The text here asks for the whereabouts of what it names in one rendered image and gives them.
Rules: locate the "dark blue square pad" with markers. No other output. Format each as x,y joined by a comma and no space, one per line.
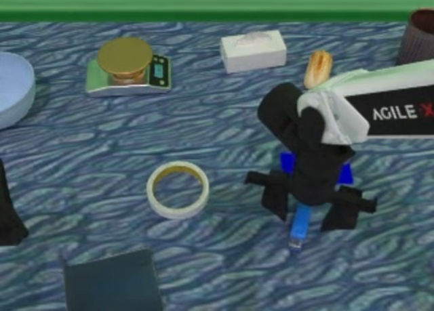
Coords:
112,284

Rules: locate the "blue patterned tablecloth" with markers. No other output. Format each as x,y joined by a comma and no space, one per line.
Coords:
217,138

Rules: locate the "bread roll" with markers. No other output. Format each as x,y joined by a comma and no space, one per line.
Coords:
317,68

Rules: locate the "white tape roll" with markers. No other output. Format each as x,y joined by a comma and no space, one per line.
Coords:
159,206

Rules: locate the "white tissue box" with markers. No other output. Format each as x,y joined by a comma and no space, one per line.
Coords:
251,55

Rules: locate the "brown ribbed cup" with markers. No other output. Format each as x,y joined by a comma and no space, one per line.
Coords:
418,40

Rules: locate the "silver kitchen scale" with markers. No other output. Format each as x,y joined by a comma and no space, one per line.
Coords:
118,77

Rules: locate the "green barrier strip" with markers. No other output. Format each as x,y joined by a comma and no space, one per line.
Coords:
217,2

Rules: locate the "light blue round plate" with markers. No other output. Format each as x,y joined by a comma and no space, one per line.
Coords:
13,87

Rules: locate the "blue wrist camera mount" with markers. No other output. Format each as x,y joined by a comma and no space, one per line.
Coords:
287,162

